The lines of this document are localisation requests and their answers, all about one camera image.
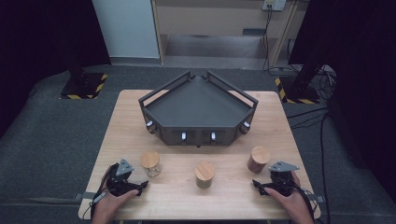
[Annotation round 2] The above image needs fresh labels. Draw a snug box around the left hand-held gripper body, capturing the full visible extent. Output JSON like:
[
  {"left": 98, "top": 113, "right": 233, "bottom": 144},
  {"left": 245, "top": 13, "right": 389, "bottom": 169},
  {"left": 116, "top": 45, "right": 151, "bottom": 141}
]
[{"left": 106, "top": 158, "right": 142, "bottom": 198}]

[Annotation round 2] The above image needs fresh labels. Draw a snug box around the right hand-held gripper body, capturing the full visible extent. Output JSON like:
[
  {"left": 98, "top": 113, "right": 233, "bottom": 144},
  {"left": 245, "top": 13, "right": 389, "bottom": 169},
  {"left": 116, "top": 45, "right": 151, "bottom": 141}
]
[{"left": 268, "top": 161, "right": 301, "bottom": 198}]

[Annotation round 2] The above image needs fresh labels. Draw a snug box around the glass jar with pale beans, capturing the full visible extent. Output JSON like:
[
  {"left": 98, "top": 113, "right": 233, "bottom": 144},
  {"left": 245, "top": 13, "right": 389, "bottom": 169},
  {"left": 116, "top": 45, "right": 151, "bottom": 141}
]
[{"left": 139, "top": 150, "right": 163, "bottom": 178}]

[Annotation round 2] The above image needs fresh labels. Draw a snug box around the glass jar with red-brown contents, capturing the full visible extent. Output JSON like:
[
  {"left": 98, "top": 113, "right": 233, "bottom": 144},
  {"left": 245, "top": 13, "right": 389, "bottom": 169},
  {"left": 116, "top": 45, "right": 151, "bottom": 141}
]
[{"left": 247, "top": 146, "right": 272, "bottom": 175}]

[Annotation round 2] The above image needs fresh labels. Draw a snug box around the glass jar with olive contents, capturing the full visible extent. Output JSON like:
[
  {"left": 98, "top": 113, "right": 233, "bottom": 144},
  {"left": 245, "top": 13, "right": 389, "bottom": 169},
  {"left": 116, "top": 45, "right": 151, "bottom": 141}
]
[{"left": 194, "top": 161, "right": 217, "bottom": 189}]

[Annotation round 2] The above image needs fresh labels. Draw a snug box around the black corner shelf rack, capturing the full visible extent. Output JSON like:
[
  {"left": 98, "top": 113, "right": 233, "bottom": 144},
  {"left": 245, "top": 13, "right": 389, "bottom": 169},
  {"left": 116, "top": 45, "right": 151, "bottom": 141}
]
[{"left": 138, "top": 70, "right": 260, "bottom": 147}]

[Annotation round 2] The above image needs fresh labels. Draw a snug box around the person's right hand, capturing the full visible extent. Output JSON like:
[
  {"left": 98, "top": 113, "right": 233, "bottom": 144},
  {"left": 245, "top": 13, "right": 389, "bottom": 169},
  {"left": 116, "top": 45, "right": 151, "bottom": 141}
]
[{"left": 264, "top": 172, "right": 312, "bottom": 218}]

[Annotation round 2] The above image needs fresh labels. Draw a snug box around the person's left hand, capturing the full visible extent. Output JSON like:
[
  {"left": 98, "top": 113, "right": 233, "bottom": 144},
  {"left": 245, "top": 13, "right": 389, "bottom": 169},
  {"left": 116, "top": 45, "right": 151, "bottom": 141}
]
[{"left": 92, "top": 189, "right": 140, "bottom": 220}]

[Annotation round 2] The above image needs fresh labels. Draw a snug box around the grey table edge tab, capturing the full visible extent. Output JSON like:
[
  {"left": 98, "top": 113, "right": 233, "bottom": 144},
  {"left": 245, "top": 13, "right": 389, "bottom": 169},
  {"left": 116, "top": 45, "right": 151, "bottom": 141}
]
[
  {"left": 307, "top": 194, "right": 327, "bottom": 204},
  {"left": 74, "top": 191, "right": 98, "bottom": 201}
]

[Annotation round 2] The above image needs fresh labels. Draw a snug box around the hazard-striped stand base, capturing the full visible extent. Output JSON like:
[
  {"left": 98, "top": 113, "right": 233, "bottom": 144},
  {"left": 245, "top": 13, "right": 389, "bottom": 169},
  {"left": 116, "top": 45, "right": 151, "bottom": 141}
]
[
  {"left": 274, "top": 76, "right": 321, "bottom": 105},
  {"left": 59, "top": 72, "right": 109, "bottom": 101}
]

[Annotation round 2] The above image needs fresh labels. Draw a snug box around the dark curtain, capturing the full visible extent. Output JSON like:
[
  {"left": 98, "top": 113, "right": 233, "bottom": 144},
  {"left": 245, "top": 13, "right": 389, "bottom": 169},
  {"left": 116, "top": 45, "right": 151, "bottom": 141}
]
[
  {"left": 289, "top": 0, "right": 396, "bottom": 204},
  {"left": 0, "top": 0, "right": 112, "bottom": 139}
]

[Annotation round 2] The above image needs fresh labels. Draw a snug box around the white panel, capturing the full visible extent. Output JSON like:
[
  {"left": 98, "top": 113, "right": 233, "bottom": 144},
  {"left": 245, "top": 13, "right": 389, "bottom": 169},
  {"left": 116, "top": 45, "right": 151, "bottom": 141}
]
[{"left": 92, "top": 0, "right": 161, "bottom": 60}]

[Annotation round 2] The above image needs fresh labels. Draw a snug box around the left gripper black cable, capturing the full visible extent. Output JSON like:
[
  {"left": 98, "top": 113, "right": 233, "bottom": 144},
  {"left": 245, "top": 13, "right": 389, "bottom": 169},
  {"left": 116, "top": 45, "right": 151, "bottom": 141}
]
[{"left": 89, "top": 163, "right": 120, "bottom": 220}]

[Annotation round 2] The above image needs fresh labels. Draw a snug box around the long black floor cable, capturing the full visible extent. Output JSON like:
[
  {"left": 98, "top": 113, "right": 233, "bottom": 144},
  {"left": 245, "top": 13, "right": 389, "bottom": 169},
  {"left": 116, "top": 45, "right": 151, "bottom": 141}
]
[{"left": 286, "top": 106, "right": 332, "bottom": 224}]

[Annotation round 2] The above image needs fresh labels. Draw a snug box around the black stand post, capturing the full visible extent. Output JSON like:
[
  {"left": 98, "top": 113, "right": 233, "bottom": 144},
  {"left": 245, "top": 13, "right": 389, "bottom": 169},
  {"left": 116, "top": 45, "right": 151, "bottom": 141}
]
[
  {"left": 291, "top": 59, "right": 328, "bottom": 91},
  {"left": 62, "top": 36, "right": 88, "bottom": 86}
]

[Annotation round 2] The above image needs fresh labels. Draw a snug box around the bundle of floor cables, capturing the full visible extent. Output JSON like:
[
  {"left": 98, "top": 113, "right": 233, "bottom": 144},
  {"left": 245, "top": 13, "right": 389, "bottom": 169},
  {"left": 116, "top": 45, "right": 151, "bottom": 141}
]
[{"left": 312, "top": 64, "right": 338, "bottom": 101}]

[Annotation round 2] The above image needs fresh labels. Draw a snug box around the black outlet cable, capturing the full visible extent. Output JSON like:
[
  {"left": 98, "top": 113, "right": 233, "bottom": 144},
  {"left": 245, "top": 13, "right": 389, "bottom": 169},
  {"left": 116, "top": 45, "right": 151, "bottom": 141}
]
[{"left": 262, "top": 8, "right": 275, "bottom": 72}]

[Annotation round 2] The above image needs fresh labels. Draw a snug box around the wall power outlet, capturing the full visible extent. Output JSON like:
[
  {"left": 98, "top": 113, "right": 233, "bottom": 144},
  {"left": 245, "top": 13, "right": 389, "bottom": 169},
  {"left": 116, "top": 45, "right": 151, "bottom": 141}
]
[{"left": 262, "top": 0, "right": 287, "bottom": 12}]

